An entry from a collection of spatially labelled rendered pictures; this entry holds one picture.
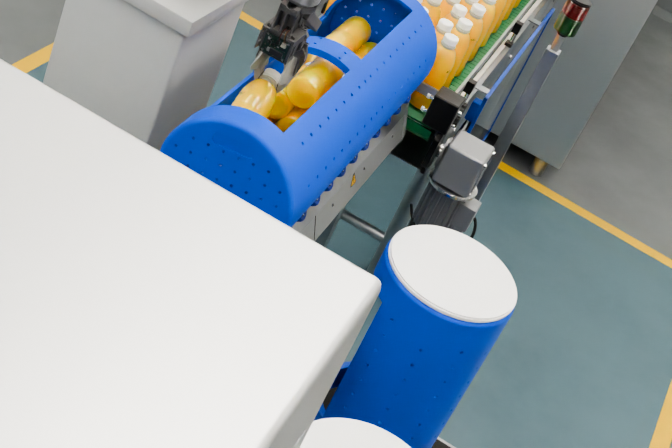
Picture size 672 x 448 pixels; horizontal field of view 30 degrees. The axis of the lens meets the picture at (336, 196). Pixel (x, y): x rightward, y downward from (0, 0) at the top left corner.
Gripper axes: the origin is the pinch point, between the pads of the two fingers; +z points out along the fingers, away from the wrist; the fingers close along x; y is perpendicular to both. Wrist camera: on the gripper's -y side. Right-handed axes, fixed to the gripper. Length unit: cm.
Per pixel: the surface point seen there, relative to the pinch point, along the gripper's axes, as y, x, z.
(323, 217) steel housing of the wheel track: -15.0, 19.0, 32.4
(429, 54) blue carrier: -55, 19, 5
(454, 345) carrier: 14, 57, 23
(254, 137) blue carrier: 25.5, 7.9, -2.8
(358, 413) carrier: 16, 48, 49
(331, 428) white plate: 60, 47, 16
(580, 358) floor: -146, 98, 119
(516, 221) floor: -204, 56, 119
